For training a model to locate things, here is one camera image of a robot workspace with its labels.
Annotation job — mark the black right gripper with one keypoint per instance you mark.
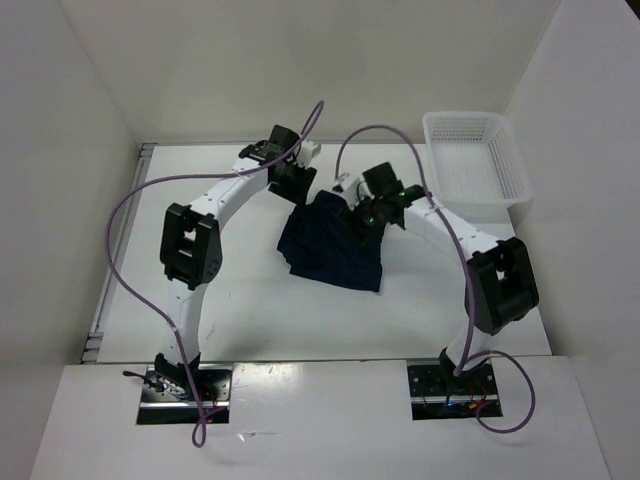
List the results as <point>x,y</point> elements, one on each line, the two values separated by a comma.
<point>370,231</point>

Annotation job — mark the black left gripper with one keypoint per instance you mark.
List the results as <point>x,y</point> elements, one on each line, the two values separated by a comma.
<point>297,194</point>

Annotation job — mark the navy blue shorts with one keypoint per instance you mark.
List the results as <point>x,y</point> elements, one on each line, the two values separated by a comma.
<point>322,241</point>

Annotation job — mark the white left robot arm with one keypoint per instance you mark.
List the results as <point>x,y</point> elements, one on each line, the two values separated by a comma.
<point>191,250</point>

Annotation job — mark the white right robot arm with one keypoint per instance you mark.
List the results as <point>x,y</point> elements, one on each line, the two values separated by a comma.
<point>500,286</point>

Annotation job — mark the white plastic basket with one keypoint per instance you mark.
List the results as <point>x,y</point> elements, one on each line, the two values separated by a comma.
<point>474,159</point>

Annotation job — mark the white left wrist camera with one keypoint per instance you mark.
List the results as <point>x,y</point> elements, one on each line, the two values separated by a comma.
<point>308,150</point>

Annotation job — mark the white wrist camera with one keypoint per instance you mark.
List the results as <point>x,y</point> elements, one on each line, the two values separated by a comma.
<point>351,188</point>
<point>308,150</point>

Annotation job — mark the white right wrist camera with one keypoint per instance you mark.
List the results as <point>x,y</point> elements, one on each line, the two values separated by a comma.
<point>351,188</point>

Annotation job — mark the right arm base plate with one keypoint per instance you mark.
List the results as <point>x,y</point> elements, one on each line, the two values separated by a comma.
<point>433,397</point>

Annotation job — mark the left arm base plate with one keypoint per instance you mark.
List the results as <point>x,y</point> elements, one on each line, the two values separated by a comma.
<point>164,403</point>

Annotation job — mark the aluminium table edge rail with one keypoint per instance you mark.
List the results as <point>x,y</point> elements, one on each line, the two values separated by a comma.
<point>122,234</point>

